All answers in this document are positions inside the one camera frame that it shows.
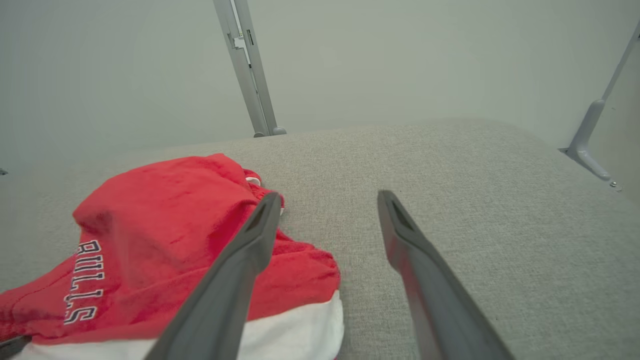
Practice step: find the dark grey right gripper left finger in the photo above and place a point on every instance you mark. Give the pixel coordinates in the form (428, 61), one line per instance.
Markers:
(215, 320)

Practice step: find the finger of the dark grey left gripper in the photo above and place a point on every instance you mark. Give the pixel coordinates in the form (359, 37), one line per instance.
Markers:
(11, 346)

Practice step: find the grey metal frame bracket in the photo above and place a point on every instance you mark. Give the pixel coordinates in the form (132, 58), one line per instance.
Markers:
(586, 131)

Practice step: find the grey metal frame post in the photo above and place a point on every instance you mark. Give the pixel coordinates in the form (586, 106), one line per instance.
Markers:
(247, 75)

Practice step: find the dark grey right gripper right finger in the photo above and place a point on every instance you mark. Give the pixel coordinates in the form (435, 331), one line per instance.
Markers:
(445, 320)

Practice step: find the red Bulls shorts white trim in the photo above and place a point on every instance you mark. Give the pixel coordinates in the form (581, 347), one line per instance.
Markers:
(150, 220)

